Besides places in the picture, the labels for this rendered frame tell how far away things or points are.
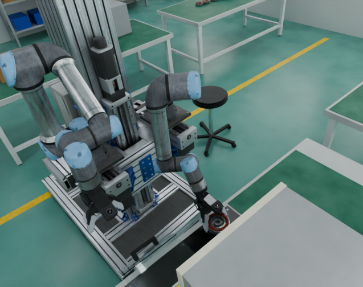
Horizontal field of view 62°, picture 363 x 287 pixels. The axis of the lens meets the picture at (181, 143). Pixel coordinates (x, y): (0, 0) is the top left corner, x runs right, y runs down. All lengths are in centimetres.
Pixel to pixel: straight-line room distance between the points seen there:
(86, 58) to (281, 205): 111
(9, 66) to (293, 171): 150
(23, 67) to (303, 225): 106
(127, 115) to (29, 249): 152
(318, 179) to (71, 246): 188
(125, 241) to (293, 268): 158
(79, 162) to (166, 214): 147
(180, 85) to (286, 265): 77
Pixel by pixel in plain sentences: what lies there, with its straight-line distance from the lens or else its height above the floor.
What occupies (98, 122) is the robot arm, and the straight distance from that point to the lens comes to 106.
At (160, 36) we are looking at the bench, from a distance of 379.
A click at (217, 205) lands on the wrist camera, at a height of 98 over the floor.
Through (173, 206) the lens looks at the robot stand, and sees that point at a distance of 237.
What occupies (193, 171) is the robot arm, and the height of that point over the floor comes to 110.
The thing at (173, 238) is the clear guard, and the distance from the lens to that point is 119.
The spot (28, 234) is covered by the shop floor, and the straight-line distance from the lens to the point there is 291.
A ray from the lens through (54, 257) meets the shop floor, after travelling 266.
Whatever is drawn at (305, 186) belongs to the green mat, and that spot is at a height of 75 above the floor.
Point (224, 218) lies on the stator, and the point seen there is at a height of 85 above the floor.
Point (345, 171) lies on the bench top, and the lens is 196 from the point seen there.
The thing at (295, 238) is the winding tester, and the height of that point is 132.
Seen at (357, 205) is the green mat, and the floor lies 75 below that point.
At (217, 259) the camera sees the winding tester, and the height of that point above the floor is 132.
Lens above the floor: 207
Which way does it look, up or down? 40 degrees down
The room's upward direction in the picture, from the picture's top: 7 degrees counter-clockwise
